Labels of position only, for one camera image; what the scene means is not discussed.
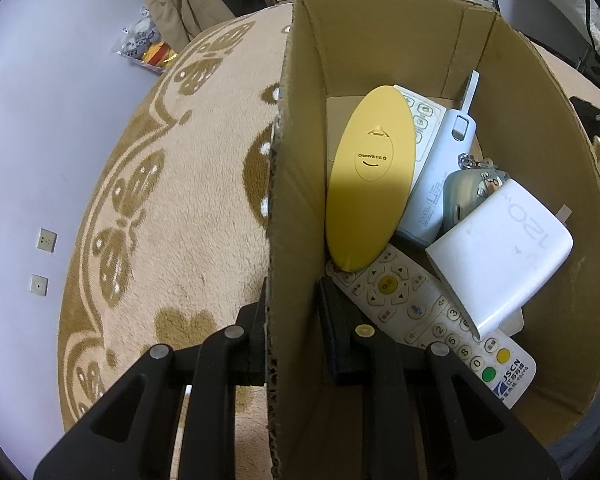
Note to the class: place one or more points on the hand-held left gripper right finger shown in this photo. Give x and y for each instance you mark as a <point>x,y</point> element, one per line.
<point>340,355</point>

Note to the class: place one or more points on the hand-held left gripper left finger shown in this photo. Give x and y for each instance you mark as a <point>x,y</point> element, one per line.
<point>252,340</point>

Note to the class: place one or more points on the white remote control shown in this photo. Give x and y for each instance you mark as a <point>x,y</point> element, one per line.
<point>405,300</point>

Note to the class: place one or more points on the yellow oval mirror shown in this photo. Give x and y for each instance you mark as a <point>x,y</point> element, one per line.
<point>370,185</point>

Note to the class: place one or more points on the light blue power bank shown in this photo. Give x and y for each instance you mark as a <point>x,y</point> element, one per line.
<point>430,195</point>

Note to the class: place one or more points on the white charger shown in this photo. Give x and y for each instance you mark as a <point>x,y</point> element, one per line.
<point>500,255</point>

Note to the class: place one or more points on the grey computer mouse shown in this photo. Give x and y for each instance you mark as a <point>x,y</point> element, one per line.
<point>460,195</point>

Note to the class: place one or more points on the bunch of keys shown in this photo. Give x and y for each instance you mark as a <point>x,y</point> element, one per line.
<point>472,161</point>

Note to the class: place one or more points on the small white remote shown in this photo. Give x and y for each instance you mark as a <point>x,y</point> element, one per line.
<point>425,120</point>

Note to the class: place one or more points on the cardboard box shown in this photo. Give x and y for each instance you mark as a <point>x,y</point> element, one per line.
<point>380,35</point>

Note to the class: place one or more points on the beige printed blanket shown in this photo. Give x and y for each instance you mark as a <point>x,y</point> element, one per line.
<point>195,210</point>

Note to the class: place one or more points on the bag of plush toys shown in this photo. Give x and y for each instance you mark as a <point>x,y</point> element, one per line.
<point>145,45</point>

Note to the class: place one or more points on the beige coat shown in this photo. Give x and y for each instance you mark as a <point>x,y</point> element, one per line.
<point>190,0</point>

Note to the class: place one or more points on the white wall socket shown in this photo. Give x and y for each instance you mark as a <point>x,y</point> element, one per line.
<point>39,285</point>
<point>47,240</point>

